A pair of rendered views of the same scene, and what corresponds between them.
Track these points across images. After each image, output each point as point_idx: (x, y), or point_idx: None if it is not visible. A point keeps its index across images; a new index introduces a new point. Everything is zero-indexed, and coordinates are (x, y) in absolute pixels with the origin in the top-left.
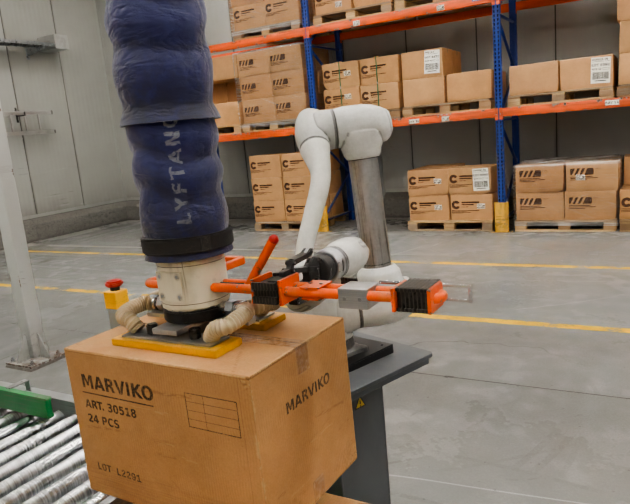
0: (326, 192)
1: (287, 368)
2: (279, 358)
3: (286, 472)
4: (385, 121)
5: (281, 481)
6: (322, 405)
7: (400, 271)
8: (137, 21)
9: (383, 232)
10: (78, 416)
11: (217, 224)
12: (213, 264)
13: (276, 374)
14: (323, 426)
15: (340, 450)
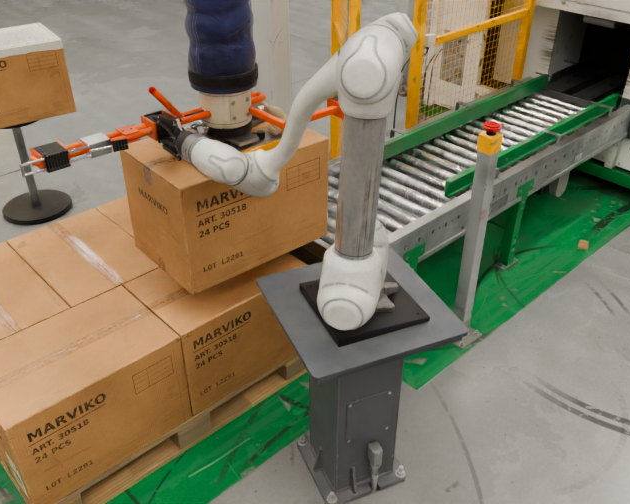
0: (293, 111)
1: (138, 169)
2: (133, 157)
3: (140, 222)
4: (337, 71)
5: (138, 222)
6: (162, 222)
7: (338, 273)
8: None
9: (339, 213)
10: None
11: (192, 66)
12: (200, 94)
13: (132, 164)
14: (163, 235)
15: (177, 268)
